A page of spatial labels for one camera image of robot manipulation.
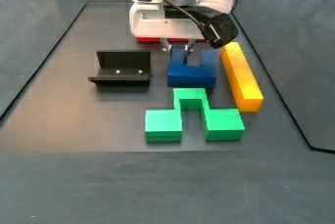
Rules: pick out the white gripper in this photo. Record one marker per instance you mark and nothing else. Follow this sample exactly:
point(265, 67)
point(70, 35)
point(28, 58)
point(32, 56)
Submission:
point(174, 19)

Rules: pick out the blue U-shaped block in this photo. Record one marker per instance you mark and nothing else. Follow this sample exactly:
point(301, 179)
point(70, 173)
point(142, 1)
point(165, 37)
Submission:
point(192, 76)

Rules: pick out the black angle fixture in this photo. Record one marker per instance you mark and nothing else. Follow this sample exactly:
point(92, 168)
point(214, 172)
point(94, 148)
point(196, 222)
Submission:
point(122, 67)

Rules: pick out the red puzzle base block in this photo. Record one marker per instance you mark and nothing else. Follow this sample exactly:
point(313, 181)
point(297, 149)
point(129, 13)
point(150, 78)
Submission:
point(154, 39)

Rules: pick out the yellow long bar block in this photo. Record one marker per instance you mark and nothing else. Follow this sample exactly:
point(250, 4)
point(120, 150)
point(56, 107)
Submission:
point(245, 90)

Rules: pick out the green zigzag block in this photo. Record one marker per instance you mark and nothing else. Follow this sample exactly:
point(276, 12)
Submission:
point(192, 115)

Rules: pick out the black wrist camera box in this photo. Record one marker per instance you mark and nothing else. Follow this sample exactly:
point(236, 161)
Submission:
point(218, 31)

